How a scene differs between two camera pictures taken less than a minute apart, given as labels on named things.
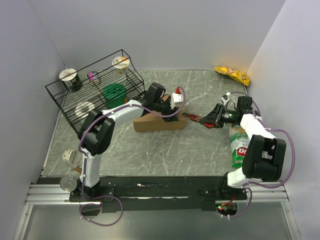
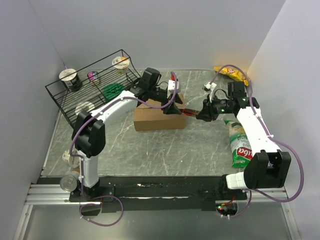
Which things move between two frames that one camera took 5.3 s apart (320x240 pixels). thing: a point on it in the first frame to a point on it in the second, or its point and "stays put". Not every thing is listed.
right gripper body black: (225, 116) to (215, 108)
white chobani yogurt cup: (74, 158) stays put
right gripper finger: (215, 125) to (202, 115)
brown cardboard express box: (152, 122) stays put
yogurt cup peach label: (121, 68) stays put
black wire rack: (101, 85) stays put
